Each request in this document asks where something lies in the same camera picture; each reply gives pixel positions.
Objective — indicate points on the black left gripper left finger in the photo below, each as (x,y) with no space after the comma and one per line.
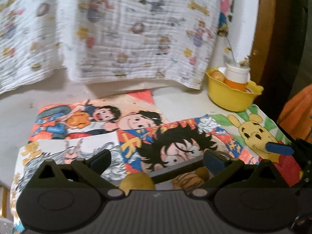
(89,172)

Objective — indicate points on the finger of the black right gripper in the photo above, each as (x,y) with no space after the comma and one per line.
(278,148)

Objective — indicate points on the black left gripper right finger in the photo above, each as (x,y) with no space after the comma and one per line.
(225,171)

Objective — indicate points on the striped brown round fruit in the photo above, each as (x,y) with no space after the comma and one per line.
(187,182)

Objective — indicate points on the yellow-green guava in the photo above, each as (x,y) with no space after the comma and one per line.
(136,181)

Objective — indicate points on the brown kiwi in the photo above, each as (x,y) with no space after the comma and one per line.
(203,173)

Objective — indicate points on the orange fabric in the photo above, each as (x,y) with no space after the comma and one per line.
(295,117)

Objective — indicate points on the cartoon drawing paper mat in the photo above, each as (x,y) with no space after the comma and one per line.
(138,136)

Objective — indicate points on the metal baking tray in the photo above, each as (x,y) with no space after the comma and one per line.
(171,172)

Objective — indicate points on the yellow plastic bowl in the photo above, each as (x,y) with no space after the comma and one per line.
(231,99)

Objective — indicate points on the white orange cup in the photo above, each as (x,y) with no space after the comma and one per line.
(237,76)

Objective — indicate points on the pale fruit in bowl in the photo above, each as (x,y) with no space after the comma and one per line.
(218,76)

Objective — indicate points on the white printed muslin cloth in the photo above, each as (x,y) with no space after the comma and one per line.
(99,41)

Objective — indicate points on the wooden door frame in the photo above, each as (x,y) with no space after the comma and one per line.
(270,33)

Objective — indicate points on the colourful wall poster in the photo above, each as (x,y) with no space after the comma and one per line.
(226,9)

